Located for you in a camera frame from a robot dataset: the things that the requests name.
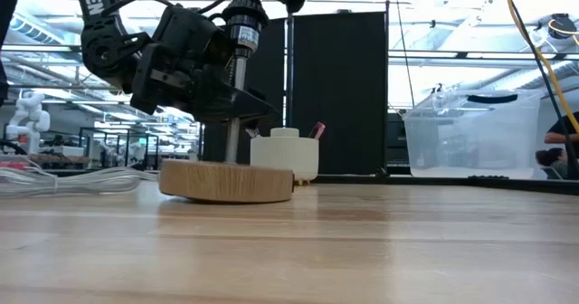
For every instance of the clear plastic storage bin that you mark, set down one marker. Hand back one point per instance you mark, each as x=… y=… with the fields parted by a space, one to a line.
x=475 y=136

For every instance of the person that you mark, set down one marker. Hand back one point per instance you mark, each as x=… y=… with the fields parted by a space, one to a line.
x=549 y=157
x=561 y=132

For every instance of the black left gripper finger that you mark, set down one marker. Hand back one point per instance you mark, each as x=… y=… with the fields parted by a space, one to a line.
x=235 y=109

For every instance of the wooden base lamp black socket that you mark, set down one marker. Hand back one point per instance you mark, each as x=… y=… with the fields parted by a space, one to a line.
x=226 y=182

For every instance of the black aluminium table frame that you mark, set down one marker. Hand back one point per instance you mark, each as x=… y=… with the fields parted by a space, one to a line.
x=429 y=181

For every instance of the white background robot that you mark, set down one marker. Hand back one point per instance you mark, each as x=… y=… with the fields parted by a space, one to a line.
x=29 y=118

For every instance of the cream round desk organizer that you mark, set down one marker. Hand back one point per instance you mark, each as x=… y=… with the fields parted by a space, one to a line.
x=285 y=154

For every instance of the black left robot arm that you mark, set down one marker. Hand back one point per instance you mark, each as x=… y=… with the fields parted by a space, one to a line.
x=92 y=1

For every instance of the black room divider screen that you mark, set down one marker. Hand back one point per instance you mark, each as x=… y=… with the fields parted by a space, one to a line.
x=344 y=91

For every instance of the red marker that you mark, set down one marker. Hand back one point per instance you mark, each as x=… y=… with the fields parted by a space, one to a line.
x=319 y=130

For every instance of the red storage bin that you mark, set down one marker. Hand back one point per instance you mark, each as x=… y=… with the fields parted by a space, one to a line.
x=12 y=161

